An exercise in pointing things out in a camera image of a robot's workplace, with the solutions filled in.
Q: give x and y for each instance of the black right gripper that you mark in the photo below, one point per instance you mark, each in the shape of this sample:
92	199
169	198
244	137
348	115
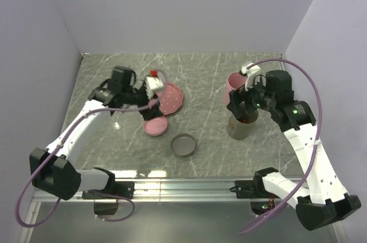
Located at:
238	96

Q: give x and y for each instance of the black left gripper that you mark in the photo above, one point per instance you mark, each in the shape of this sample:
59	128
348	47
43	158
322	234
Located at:
148	113

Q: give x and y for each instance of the pink scalloped plate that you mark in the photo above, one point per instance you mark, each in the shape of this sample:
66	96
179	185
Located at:
172	99

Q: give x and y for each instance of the grey round lid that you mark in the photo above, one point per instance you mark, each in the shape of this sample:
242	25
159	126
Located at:
183	145

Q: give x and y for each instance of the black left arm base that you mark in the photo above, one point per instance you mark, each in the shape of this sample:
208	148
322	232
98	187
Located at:
120	189

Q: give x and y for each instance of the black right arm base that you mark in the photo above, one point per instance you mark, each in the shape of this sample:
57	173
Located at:
249	189

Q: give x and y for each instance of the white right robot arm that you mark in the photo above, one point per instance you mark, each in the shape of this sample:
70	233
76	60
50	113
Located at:
320	198

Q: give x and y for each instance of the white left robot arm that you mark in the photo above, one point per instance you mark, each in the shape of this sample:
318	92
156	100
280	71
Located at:
53	168

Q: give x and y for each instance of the pink round lid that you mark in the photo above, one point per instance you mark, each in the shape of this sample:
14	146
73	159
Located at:
156	126

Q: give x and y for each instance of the pink tall canister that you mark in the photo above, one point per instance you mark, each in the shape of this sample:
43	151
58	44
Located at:
234	81

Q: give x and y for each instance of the grey tall canister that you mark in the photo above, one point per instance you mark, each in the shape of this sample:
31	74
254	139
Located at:
240	131

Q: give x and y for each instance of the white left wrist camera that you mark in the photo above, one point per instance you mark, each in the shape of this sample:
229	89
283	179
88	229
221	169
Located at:
154	85

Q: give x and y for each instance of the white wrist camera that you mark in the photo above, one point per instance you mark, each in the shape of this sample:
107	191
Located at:
154	85
252	73

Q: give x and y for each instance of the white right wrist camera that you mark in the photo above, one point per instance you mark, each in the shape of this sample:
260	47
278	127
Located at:
252	73

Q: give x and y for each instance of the aluminium front rail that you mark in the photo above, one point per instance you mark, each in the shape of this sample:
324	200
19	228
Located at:
212	189

